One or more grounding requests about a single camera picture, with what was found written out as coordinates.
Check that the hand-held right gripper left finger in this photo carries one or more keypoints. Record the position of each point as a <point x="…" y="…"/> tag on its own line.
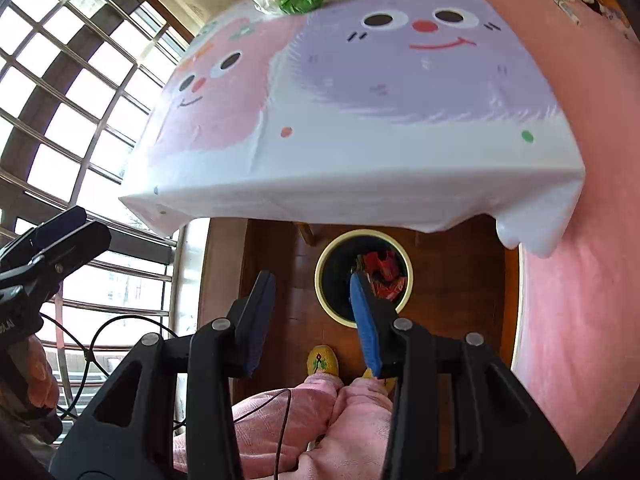
<point x="257" y="320"/>

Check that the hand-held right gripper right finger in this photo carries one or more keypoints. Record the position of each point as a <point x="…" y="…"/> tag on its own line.
<point x="367" y="325"/>

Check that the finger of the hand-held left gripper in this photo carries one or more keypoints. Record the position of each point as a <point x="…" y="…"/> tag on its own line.
<point x="80" y="245"/>
<point x="65" y="220"/>

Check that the orange snack packet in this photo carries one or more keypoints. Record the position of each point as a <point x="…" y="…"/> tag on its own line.
<point x="390" y="288"/>

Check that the red wrapper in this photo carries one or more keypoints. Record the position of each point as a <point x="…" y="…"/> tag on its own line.
<point x="375" y="262"/>

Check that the person's left hand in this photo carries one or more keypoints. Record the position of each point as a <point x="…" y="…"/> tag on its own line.
<point x="42" y="380"/>

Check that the yellow slipper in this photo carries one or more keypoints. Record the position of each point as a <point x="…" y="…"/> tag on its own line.
<point x="322" y="360"/>
<point x="389" y="385"/>

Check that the wooden table leg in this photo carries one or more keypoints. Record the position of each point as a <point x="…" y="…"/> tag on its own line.
<point x="305" y="232"/>

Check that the curved bay window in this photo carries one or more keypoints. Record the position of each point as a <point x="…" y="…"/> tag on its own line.
<point x="75" y="110"/>

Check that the pink pajama pants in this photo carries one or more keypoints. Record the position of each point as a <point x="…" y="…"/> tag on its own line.
<point x="350" y="435"/>

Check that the cartoon printed tablecloth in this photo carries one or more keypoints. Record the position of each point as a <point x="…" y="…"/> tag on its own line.
<point x="375" y="135"/>

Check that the white marker pen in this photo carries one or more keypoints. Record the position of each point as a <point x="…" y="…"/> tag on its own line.
<point x="567" y="10"/>

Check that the wooden bed side rail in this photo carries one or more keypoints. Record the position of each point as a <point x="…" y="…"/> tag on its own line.
<point x="512" y="310"/>

